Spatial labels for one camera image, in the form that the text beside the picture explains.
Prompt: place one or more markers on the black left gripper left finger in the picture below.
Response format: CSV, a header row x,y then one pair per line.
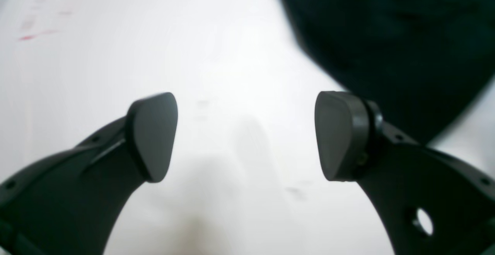
x,y
68,203

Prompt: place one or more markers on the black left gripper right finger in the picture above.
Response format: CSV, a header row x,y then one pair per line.
x,y
429,202

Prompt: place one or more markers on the black T-shirt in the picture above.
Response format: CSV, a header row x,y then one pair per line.
x,y
422,61

